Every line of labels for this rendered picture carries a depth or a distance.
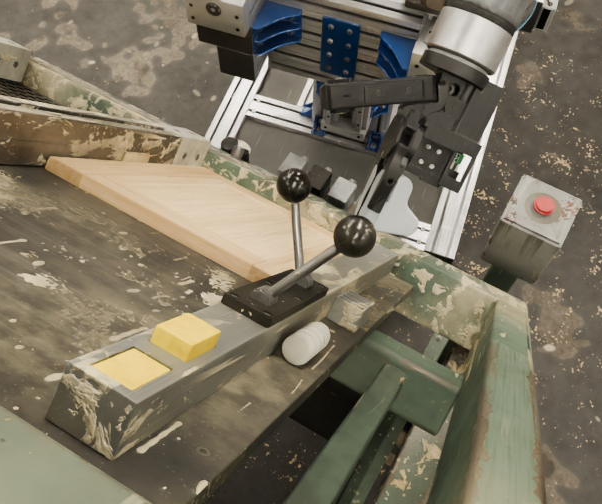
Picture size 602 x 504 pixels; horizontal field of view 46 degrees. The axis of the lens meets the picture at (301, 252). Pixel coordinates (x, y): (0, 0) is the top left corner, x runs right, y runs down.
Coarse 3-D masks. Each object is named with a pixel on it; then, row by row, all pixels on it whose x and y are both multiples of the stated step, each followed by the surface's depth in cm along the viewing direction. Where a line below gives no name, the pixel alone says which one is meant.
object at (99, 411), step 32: (384, 256) 121; (352, 288) 96; (224, 320) 59; (288, 320) 67; (96, 352) 44; (160, 352) 48; (224, 352) 52; (256, 352) 61; (64, 384) 41; (96, 384) 41; (160, 384) 43; (192, 384) 48; (224, 384) 56; (64, 416) 42; (96, 416) 41; (128, 416) 40; (160, 416) 45; (96, 448) 41; (128, 448) 42
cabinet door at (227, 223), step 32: (64, 160) 95; (96, 160) 104; (96, 192) 92; (128, 192) 94; (160, 192) 104; (192, 192) 114; (224, 192) 126; (160, 224) 90; (192, 224) 93; (224, 224) 102; (256, 224) 112; (288, 224) 124; (224, 256) 88; (256, 256) 92; (288, 256) 100
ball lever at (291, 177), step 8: (296, 168) 75; (280, 176) 75; (288, 176) 74; (296, 176) 74; (304, 176) 75; (280, 184) 75; (288, 184) 74; (296, 184) 74; (304, 184) 74; (280, 192) 75; (288, 192) 74; (296, 192) 74; (304, 192) 75; (288, 200) 75; (296, 200) 75; (296, 208) 76; (296, 216) 76; (296, 224) 76; (296, 232) 76; (296, 240) 76; (296, 248) 76; (296, 256) 76; (296, 264) 76; (304, 280) 75; (312, 280) 77
